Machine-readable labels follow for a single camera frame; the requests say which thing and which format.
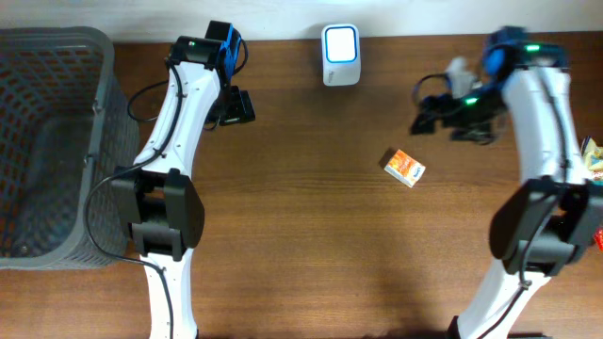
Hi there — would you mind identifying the red snack bag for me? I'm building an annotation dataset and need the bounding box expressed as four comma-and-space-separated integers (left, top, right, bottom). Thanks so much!
594, 228, 603, 251

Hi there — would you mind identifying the orange tissue pack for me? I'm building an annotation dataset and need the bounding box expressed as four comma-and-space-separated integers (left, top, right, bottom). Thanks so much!
384, 150, 426, 187

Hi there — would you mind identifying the cream biscuit packet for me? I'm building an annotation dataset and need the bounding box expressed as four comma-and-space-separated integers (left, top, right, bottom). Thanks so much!
580, 136, 602, 186

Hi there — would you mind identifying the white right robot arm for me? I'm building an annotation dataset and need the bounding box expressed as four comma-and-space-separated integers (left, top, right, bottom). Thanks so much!
410, 26, 602, 338

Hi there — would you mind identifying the white barcode scanner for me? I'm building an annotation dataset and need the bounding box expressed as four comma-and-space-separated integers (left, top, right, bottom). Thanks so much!
320, 24, 361, 87

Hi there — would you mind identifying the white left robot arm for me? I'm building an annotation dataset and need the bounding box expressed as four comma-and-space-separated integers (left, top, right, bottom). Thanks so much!
110, 21, 255, 338

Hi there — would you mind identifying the grey plastic mesh basket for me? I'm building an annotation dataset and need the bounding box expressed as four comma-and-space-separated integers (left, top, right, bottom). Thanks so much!
1, 26, 139, 270

